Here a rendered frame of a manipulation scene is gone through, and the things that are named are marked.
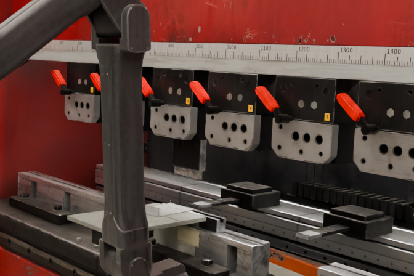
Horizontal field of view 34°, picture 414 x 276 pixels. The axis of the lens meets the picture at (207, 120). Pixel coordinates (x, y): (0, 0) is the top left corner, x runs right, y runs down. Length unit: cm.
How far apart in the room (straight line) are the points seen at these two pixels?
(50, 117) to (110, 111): 138
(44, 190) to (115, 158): 116
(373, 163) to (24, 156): 141
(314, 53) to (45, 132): 129
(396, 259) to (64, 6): 96
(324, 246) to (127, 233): 75
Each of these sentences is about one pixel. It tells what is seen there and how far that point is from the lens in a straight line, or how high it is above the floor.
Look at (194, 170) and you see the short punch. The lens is 163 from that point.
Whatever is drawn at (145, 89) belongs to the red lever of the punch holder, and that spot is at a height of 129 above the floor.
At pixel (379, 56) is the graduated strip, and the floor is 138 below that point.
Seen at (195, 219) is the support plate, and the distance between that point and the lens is 157.
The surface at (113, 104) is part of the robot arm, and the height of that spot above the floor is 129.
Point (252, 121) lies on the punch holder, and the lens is 143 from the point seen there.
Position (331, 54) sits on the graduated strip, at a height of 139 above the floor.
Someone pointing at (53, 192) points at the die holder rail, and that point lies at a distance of 212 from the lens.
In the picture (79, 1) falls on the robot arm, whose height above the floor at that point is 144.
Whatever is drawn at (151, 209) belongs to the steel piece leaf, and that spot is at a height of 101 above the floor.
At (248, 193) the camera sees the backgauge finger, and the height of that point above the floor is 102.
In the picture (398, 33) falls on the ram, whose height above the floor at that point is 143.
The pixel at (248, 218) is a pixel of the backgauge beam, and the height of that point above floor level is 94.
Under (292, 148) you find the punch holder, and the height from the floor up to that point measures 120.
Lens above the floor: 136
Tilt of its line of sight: 5 degrees down
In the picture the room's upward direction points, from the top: 3 degrees clockwise
